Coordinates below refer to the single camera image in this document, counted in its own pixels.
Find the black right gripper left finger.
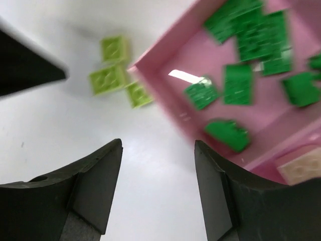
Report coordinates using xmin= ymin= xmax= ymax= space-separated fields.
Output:
xmin=1 ymin=139 xmax=123 ymax=235

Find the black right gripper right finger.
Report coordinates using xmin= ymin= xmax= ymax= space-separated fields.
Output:
xmin=194 ymin=140 xmax=320 ymax=240

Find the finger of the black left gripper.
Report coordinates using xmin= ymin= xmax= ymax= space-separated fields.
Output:
xmin=1 ymin=31 xmax=67 ymax=96

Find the green 2x4 lego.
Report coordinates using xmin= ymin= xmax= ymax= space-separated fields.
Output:
xmin=232 ymin=8 xmax=291 ymax=61

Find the green 2x2 lego cube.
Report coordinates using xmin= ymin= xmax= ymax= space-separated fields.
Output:
xmin=281 ymin=72 xmax=320 ymax=107

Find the green stepped lego assembly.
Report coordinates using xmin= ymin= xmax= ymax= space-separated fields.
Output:
xmin=261 ymin=48 xmax=293 ymax=76

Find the green sloped lego piece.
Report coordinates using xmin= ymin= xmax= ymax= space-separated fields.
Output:
xmin=203 ymin=0 xmax=263 ymax=44

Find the small pink container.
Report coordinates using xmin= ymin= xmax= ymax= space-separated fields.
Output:
xmin=246 ymin=127 xmax=320 ymax=185

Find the beige lego brick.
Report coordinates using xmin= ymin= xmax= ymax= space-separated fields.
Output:
xmin=276 ymin=145 xmax=320 ymax=185

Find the large pink container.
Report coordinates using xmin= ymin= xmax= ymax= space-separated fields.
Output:
xmin=130 ymin=1 xmax=320 ymax=159

